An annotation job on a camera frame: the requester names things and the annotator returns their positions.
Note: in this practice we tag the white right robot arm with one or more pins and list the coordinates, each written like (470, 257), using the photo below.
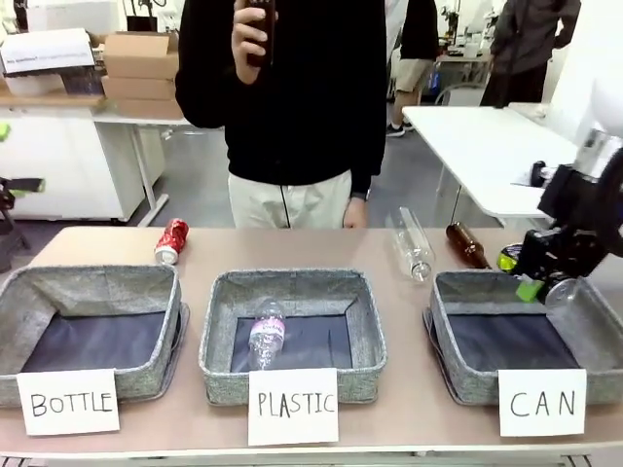
(603, 112)

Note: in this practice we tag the grey basket with can label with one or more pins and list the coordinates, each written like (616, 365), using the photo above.
(591, 335)

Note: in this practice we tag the person's left hand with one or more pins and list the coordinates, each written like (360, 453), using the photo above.
(356, 214)

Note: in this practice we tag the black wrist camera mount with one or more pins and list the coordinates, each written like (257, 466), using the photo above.
(567, 192)

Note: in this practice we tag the person torso black sweater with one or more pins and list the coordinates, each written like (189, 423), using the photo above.
(292, 112)

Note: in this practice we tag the yellow green can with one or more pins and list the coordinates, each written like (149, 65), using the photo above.
(507, 256)

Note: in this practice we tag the white desk with metal legs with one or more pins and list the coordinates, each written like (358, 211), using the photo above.
(146, 146)

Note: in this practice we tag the clear plastic bottle without label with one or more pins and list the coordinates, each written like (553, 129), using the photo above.
(413, 248)

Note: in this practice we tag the red soda can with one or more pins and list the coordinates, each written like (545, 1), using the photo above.
(171, 240)

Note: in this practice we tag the paper sign reading can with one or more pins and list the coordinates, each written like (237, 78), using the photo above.
(541, 403)

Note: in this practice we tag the paper sign reading plastic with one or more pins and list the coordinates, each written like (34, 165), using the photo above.
(292, 406)

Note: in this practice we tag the white folding table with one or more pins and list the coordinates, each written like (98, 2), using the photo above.
(477, 146)

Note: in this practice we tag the person's right hand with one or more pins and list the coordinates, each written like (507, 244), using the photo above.
(245, 44)

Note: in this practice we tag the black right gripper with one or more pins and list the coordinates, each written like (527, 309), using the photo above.
(567, 253)

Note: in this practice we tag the bystander in beige shorts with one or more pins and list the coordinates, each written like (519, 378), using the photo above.
(414, 53)

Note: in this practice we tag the open cardboard box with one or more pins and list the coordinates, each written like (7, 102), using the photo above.
(141, 53)

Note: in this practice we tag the dark brown bottle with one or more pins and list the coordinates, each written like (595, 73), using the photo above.
(260, 31)

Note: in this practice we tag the bystander in dark clothes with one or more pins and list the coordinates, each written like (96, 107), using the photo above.
(528, 44)

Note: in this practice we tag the paper sign reading bottle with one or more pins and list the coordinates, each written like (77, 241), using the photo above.
(68, 401)

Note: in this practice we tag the grey basket with bottle label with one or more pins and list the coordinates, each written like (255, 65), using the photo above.
(29, 297)

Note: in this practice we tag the crushed plastic bottle pink label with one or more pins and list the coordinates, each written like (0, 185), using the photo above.
(267, 335)

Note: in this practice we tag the white cabinet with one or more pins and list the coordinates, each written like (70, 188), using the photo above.
(63, 160)

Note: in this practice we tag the grey basket with plastic label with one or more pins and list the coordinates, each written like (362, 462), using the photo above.
(221, 335)

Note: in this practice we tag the closed cardboard box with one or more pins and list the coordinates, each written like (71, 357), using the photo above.
(138, 87)

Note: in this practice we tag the person's left forearm black sleeve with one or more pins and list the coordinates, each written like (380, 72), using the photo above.
(367, 155)

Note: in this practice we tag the brown glass bottle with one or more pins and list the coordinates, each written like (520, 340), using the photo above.
(466, 243)

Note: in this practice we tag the white box with paper note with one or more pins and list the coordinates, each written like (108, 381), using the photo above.
(46, 58)

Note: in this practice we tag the person's right forearm black sleeve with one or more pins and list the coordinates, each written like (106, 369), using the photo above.
(209, 97)

